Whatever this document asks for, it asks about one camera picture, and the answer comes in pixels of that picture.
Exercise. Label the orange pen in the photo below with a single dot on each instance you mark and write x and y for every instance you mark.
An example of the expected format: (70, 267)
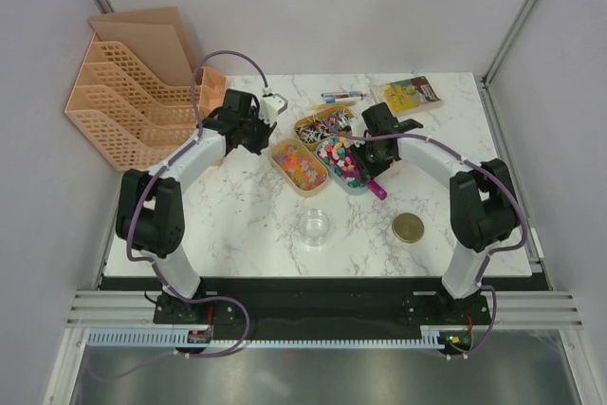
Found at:
(337, 102)

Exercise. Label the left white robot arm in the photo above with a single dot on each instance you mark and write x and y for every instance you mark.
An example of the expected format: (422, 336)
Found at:
(150, 217)

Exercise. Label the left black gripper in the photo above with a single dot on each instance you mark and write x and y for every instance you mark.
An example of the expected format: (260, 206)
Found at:
(266, 133)

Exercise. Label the peach plastic file organizer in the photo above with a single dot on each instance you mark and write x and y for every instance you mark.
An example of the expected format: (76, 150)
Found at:
(138, 94)

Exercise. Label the blue tray of pastel candies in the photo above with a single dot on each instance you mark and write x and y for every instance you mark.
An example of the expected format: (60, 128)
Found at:
(334, 153)

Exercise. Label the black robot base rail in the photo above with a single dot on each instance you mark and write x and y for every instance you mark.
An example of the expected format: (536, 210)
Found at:
(316, 308)

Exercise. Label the yellow picture book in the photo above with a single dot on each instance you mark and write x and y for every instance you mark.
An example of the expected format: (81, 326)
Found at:
(406, 97)

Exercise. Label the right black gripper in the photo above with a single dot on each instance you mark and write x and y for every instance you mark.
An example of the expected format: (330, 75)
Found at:
(375, 171)

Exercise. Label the gold round jar lid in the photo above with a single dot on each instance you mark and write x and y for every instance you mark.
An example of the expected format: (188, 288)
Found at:
(408, 227)

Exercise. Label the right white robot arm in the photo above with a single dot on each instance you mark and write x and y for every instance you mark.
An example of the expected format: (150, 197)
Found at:
(485, 215)

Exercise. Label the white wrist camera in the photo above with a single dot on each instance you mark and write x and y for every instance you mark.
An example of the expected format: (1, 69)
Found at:
(272, 105)
(408, 125)

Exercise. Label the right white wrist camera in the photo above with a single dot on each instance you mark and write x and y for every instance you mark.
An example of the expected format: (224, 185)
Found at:
(408, 125)

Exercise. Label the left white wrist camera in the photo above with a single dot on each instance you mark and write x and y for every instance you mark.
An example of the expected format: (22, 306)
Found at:
(272, 105)

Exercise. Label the tan tray of lollipops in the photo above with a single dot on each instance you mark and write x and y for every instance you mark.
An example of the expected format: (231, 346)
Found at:
(314, 128)

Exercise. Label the magenta plastic scoop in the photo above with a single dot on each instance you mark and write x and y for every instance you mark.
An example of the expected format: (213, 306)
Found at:
(363, 172)

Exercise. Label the white slotted cable duct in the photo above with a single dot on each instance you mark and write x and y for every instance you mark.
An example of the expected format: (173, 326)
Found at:
(184, 338)

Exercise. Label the tan tray of star gummies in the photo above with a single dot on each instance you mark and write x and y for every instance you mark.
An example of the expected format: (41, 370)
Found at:
(299, 167)

